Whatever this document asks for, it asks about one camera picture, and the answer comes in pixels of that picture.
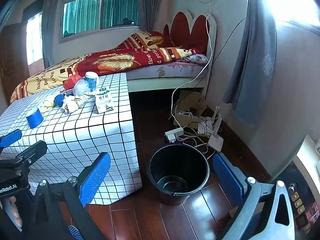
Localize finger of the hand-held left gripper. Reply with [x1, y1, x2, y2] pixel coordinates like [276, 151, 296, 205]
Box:
[0, 129, 22, 148]
[14, 140, 47, 167]

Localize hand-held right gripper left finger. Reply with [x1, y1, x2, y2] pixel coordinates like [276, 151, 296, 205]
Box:
[25, 152, 112, 240]

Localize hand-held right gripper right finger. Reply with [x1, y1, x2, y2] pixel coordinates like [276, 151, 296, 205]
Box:
[212, 153, 298, 240]

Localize plain blue paper cup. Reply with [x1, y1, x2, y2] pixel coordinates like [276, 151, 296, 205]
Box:
[26, 107, 43, 128]

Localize black plastic bucket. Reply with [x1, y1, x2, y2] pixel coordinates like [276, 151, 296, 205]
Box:
[147, 142, 210, 205]

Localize yellow wrapper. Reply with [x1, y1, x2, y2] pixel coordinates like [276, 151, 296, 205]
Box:
[40, 97, 57, 113]

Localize white paper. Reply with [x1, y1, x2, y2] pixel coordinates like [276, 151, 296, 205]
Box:
[61, 97, 78, 115]

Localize blue towel cloth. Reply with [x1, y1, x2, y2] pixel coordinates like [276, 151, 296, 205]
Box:
[54, 94, 67, 107]

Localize white cloth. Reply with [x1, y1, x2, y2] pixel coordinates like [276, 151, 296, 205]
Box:
[71, 94, 88, 112]

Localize green white milk carton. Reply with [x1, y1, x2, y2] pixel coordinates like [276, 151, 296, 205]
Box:
[94, 88, 114, 114]

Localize red plastic bag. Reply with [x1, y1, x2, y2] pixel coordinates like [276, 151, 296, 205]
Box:
[62, 74, 83, 90]

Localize clear plastic bag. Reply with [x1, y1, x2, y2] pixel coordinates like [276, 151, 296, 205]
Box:
[72, 79, 90, 97]

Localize blue patterned paper cup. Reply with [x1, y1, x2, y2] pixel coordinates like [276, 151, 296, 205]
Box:
[84, 71, 100, 92]

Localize person's left hand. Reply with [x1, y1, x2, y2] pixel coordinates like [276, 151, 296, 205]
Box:
[1, 195, 24, 228]

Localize white router with antennas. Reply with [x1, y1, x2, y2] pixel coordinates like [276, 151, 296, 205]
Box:
[207, 106, 224, 153]

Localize white checked tablecloth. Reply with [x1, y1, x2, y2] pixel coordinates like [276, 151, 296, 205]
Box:
[0, 72, 143, 205]

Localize white modem box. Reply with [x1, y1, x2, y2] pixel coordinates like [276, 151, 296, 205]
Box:
[197, 116, 213, 134]

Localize blue striped cloth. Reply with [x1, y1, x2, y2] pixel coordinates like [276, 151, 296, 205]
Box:
[67, 225, 82, 240]

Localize white power strip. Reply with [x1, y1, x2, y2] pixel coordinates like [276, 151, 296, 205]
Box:
[164, 127, 184, 143]

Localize brown wooden door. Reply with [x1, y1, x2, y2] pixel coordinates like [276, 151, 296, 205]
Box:
[0, 22, 30, 100]

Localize dark box with gold squares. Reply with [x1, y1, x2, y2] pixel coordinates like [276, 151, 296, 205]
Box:
[287, 162, 320, 240]

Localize white desk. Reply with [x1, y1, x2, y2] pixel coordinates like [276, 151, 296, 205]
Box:
[295, 135, 320, 180]

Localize cardboard box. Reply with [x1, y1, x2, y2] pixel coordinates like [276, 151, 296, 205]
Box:
[174, 90, 207, 130]

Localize small bright window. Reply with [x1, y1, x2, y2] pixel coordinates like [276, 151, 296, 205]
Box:
[25, 10, 43, 65]

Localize grey patterned curtain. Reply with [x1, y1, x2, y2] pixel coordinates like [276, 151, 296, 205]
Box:
[222, 0, 278, 129]

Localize red yellow printed blanket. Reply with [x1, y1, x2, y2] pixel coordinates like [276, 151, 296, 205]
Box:
[10, 31, 200, 104]

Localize floral mattress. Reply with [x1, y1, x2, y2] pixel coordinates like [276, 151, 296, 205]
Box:
[126, 61, 209, 80]

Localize floral pillow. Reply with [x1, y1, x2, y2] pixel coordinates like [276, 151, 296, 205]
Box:
[179, 54, 209, 65]

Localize grey window curtain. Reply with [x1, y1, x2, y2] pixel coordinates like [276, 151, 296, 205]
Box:
[139, 0, 163, 32]
[41, 0, 67, 68]

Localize large window with green curtain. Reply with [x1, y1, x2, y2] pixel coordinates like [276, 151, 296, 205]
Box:
[59, 0, 140, 44]

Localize dark red headboard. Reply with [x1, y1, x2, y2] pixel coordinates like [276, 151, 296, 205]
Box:
[164, 11, 217, 58]

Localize tangled floor cables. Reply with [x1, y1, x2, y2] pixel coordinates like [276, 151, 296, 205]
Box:
[172, 127, 213, 160]

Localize white bed frame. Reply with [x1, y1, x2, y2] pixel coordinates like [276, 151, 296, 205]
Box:
[126, 65, 213, 98]

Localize long white cable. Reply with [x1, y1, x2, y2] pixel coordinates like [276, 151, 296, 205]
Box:
[170, 12, 215, 120]

